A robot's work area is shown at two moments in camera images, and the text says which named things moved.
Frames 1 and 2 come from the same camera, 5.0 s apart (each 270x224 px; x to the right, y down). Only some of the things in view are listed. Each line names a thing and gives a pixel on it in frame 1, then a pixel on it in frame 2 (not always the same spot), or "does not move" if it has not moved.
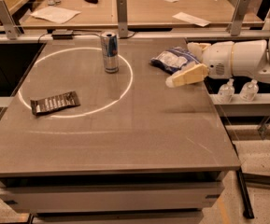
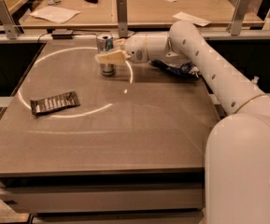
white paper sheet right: [191, 19] does not move
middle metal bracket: [122, 18] does not move
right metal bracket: [242, 8] does not move
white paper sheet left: [55, 15] does not move
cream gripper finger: [191, 75] -> [114, 58]
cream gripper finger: [197, 49] -> [120, 41]
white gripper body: [217, 61] -> [135, 49]
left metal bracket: [12, 30] does not move
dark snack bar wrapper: [53, 103] does not move
